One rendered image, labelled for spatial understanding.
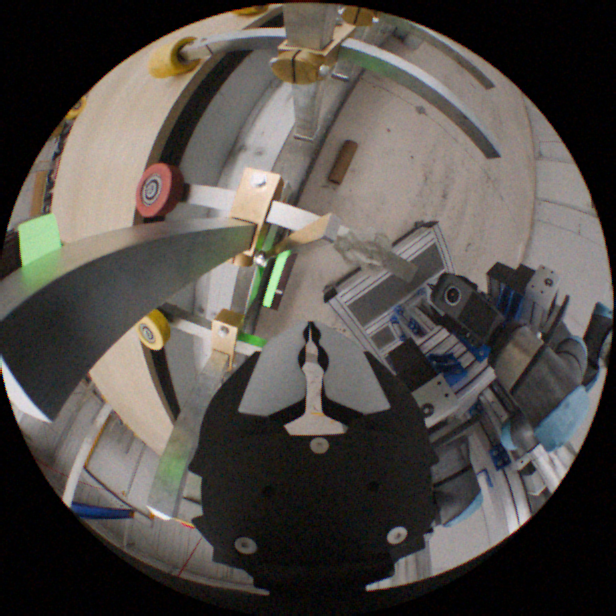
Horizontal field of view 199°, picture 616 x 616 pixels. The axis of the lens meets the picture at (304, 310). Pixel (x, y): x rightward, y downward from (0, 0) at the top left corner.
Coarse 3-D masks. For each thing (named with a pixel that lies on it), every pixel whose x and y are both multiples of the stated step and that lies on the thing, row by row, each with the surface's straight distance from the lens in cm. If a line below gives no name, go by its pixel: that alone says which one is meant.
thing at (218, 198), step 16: (192, 192) 30; (208, 192) 28; (224, 192) 27; (224, 208) 27; (272, 208) 25; (288, 208) 24; (288, 224) 24; (304, 224) 24; (384, 256) 27; (400, 256) 29; (400, 272) 29
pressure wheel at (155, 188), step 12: (156, 168) 30; (168, 168) 28; (144, 180) 31; (156, 180) 30; (168, 180) 27; (180, 180) 29; (144, 192) 31; (156, 192) 29; (168, 192) 27; (180, 192) 29; (144, 204) 31; (156, 204) 28; (168, 204) 28
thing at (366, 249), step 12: (372, 228) 26; (336, 240) 24; (348, 240) 24; (360, 240) 24; (372, 240) 25; (384, 240) 25; (348, 252) 25; (360, 252) 25; (372, 252) 25; (384, 252) 27; (348, 264) 25; (360, 264) 26; (372, 264) 25; (384, 264) 27; (372, 276) 27
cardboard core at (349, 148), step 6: (348, 144) 118; (354, 144) 119; (342, 150) 116; (348, 150) 116; (354, 150) 118; (342, 156) 113; (348, 156) 114; (336, 162) 113; (342, 162) 111; (348, 162) 113; (336, 168) 110; (342, 168) 110; (330, 174) 111; (336, 174) 108; (342, 174) 110; (330, 180) 113; (336, 180) 107; (342, 180) 111
